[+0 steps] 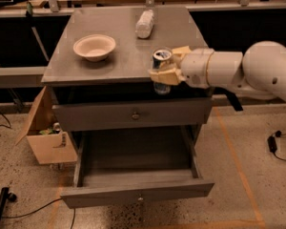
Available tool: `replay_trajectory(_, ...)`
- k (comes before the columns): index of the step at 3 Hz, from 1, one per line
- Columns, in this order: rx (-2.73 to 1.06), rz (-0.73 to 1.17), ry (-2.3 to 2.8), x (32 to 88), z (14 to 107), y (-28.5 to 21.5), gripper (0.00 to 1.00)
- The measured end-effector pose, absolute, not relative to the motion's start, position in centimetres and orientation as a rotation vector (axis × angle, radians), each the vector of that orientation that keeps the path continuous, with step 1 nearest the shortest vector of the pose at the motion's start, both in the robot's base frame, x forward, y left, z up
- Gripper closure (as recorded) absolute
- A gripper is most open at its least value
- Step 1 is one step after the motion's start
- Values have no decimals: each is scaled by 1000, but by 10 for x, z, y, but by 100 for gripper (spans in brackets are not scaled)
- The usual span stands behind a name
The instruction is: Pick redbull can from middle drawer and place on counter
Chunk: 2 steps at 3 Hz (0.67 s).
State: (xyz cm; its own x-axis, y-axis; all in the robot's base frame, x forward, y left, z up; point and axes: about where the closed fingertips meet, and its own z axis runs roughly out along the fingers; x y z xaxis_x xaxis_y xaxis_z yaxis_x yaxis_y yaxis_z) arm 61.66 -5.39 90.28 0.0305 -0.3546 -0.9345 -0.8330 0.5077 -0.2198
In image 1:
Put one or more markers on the black stand base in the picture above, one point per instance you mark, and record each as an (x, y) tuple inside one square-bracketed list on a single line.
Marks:
[(6, 195)]

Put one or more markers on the redbull can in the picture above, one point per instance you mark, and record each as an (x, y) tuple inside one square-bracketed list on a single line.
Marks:
[(159, 56)]

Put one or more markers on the cardboard box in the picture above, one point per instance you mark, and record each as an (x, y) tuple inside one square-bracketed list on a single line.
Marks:
[(48, 141)]

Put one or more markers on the grey wooden drawer cabinet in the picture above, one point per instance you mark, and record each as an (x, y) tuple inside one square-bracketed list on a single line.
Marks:
[(123, 75)]

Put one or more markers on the grey closed top drawer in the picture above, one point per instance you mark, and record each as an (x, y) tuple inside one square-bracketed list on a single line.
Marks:
[(133, 114)]

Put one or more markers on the black power adapter with cable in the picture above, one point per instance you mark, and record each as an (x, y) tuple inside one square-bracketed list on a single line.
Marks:
[(271, 141)]

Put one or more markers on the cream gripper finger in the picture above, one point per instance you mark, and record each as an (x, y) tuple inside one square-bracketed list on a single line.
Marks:
[(180, 53), (168, 74)]

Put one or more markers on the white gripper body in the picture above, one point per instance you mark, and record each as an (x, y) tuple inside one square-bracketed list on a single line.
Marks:
[(194, 67)]

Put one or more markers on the clear plastic water bottle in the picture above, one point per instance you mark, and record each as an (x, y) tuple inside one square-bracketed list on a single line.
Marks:
[(144, 25)]

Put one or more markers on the white paper bowl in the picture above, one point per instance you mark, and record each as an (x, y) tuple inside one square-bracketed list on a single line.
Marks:
[(95, 47)]

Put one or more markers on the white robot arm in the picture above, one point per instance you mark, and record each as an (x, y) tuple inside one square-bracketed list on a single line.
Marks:
[(259, 73)]

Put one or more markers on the grey open middle drawer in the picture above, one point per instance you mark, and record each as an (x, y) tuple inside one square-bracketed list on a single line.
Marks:
[(136, 165)]

